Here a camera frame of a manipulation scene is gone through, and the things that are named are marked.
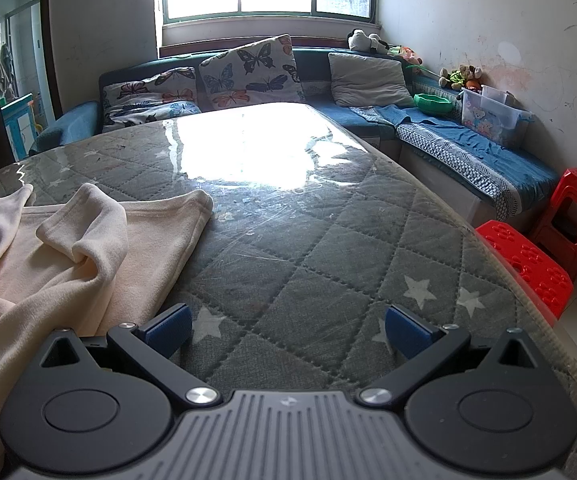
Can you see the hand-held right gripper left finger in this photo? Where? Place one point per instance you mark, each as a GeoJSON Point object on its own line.
{"type": "Point", "coordinates": [171, 329]}

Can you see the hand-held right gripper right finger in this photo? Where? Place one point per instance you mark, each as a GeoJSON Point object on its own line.
{"type": "Point", "coordinates": [408, 331]}

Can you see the cream knit garment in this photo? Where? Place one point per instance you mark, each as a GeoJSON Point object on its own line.
{"type": "Point", "coordinates": [43, 260]}

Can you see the grey quilted star table cover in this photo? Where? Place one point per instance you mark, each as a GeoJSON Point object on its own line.
{"type": "Point", "coordinates": [318, 240]}

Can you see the red plastic stool dotted top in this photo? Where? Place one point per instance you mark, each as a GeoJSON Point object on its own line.
{"type": "Point", "coordinates": [528, 262]}

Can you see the blue patterned sofa cover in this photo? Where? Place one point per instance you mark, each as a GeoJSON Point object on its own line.
{"type": "Point", "coordinates": [468, 155]}

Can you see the tall red plastic stool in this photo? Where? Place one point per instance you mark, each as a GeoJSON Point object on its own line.
{"type": "Point", "coordinates": [573, 195]}

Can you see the green plastic bowl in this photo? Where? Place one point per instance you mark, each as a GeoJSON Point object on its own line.
{"type": "Point", "coordinates": [432, 104]}

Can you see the clear plastic storage box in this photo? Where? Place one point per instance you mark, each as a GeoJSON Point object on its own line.
{"type": "Point", "coordinates": [491, 117]}

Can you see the small butterfly print pillow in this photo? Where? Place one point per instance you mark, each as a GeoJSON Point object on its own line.
{"type": "Point", "coordinates": [153, 85]}

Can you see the plain grey pillow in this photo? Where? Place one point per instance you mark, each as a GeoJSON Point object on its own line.
{"type": "Point", "coordinates": [368, 80]}

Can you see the green plush toy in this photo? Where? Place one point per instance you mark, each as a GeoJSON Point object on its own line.
{"type": "Point", "coordinates": [448, 79]}

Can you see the light blue small cabinet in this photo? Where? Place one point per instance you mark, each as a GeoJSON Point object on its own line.
{"type": "Point", "coordinates": [18, 120]}

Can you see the brown teddy bear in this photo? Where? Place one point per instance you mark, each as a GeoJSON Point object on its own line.
{"type": "Point", "coordinates": [470, 77]}

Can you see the large butterfly print pillow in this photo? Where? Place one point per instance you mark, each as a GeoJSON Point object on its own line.
{"type": "Point", "coordinates": [248, 75]}

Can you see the orange and green toy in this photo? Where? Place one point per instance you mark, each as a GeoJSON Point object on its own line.
{"type": "Point", "coordinates": [407, 55]}

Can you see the blue corner sofa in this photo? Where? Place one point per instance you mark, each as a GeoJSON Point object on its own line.
{"type": "Point", "coordinates": [313, 62]}

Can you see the panda plush toy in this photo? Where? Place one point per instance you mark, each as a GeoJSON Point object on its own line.
{"type": "Point", "coordinates": [363, 40]}

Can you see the dark wooden door frame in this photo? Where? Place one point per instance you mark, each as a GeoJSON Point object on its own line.
{"type": "Point", "coordinates": [51, 35]}

